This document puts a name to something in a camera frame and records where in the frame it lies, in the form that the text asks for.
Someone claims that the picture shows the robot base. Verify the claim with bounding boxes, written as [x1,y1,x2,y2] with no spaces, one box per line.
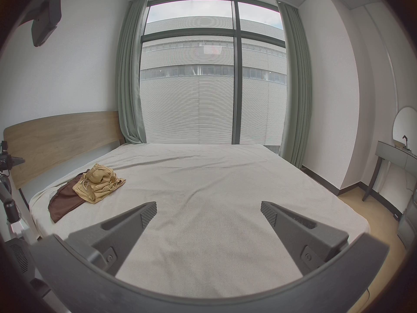
[0,220,54,302]

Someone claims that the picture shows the tan shorts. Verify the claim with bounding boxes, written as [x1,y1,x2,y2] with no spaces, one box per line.
[72,163,126,204]

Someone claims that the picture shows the brown garment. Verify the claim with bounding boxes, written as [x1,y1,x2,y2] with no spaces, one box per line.
[48,172,86,223]

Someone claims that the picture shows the window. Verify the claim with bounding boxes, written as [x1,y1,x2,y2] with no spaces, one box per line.
[140,0,287,146]

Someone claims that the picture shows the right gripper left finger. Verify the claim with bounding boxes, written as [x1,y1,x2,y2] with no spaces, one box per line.
[68,202,157,277]

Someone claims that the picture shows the grey-green curtain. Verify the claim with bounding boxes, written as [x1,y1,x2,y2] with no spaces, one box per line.
[277,1,311,169]
[117,0,149,144]

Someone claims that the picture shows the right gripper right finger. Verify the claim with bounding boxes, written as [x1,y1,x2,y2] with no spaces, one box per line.
[261,201,350,277]

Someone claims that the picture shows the round mirror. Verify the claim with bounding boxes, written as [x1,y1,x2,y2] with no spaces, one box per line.
[392,107,417,147]

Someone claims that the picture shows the grey dressing table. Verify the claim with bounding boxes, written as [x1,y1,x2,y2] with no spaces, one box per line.
[362,140,417,202]

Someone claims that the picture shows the bed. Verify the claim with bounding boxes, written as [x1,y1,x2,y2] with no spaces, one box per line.
[3,111,370,299]

